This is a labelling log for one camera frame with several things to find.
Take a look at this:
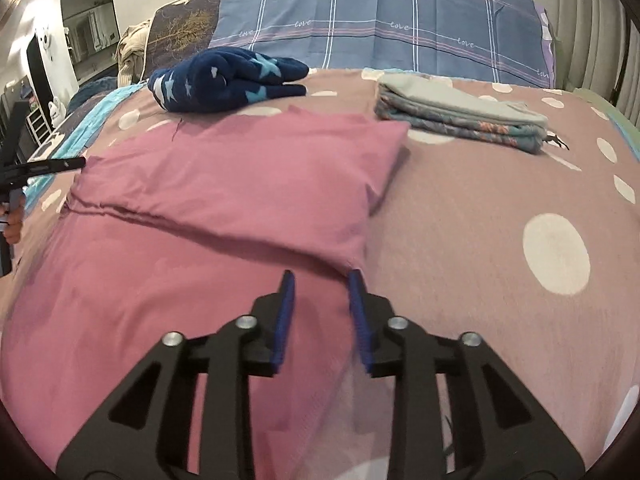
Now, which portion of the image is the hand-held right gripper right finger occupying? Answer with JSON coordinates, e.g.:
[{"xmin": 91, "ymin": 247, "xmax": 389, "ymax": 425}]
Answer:
[{"xmin": 348, "ymin": 269, "xmax": 586, "ymax": 480}]

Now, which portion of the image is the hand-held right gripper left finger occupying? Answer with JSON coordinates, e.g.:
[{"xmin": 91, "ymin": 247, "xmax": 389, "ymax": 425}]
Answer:
[{"xmin": 55, "ymin": 270, "xmax": 296, "ymax": 480}]

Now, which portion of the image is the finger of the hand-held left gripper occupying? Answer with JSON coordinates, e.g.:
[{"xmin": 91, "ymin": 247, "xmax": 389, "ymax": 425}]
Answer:
[{"xmin": 26, "ymin": 157, "xmax": 87, "ymax": 175}]

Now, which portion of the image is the pink garment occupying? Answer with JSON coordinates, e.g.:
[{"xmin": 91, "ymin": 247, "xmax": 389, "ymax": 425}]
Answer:
[{"xmin": 0, "ymin": 109, "xmax": 412, "ymax": 480}]

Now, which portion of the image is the person's left hand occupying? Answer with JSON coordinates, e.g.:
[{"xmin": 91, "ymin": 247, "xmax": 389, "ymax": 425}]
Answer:
[{"xmin": 4, "ymin": 204, "xmax": 24, "ymax": 245}]

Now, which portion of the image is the teal blanket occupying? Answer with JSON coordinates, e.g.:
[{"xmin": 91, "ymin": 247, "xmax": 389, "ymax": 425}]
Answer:
[{"xmin": 22, "ymin": 84, "xmax": 137, "ymax": 211}]

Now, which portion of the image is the beige crumpled cloth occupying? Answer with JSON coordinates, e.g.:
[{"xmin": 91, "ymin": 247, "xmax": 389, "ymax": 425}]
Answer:
[{"xmin": 116, "ymin": 19, "xmax": 153, "ymax": 86}]

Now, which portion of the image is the mauve polka dot bedsheet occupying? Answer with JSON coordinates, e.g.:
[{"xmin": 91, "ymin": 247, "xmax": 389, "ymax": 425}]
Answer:
[{"xmin": 0, "ymin": 66, "xmax": 640, "ymax": 480}]

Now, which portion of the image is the navy star print fleece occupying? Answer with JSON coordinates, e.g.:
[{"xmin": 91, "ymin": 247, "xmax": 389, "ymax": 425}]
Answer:
[{"xmin": 147, "ymin": 46, "xmax": 309, "ymax": 113}]

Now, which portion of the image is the dark tree print pillow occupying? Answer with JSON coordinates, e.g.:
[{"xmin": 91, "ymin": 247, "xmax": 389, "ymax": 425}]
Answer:
[{"xmin": 144, "ymin": 0, "xmax": 227, "ymax": 82}]

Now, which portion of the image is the folded grey floral cloth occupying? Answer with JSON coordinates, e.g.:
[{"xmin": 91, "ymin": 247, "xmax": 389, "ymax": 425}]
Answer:
[{"xmin": 375, "ymin": 72, "xmax": 551, "ymax": 155}]

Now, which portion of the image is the blue plaid pillow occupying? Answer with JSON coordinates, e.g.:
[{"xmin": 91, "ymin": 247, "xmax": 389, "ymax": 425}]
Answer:
[{"xmin": 207, "ymin": 0, "xmax": 552, "ymax": 88}]

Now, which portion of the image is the grey striped curtain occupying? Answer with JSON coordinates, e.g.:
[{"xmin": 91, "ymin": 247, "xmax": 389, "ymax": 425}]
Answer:
[{"xmin": 556, "ymin": 0, "xmax": 640, "ymax": 128}]

